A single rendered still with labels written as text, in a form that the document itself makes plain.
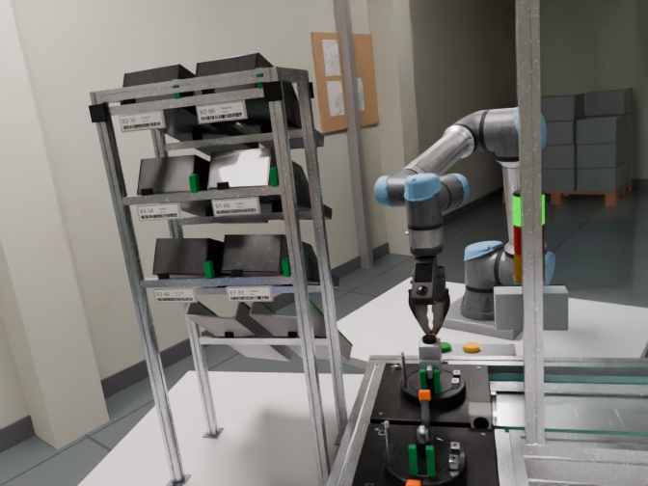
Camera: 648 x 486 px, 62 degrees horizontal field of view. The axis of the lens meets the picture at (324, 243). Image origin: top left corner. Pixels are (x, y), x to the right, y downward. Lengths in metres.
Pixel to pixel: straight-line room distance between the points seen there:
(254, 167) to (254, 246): 0.15
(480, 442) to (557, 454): 0.14
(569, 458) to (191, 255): 0.79
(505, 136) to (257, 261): 0.80
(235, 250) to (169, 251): 0.14
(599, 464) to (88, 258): 2.93
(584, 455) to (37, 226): 2.59
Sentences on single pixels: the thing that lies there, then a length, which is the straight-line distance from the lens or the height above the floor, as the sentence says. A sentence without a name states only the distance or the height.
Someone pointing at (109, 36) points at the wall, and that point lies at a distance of 3.63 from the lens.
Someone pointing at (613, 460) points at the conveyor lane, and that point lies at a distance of 1.15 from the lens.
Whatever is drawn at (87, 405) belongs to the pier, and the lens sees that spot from 3.34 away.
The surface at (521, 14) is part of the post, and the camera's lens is 0.91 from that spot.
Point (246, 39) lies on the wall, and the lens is 4.31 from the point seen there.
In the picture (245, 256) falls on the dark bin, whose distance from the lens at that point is 1.03.
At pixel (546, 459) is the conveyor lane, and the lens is 1.13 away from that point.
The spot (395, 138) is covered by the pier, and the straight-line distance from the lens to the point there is 5.43.
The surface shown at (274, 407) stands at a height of 0.86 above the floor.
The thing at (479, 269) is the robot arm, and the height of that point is 1.05.
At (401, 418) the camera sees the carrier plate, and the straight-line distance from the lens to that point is 1.15.
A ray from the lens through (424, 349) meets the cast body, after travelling 1.17.
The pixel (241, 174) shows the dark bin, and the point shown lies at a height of 1.49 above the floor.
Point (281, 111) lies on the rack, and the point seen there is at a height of 1.59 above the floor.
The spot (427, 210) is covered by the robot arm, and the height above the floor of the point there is 1.36.
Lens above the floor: 1.59
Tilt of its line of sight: 14 degrees down
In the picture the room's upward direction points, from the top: 7 degrees counter-clockwise
